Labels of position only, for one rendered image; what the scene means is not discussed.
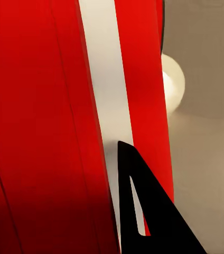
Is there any radio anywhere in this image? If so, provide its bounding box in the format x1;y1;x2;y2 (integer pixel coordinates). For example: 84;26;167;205
0;0;174;254

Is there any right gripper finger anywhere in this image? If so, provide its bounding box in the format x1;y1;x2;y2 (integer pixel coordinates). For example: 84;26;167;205
117;141;207;254

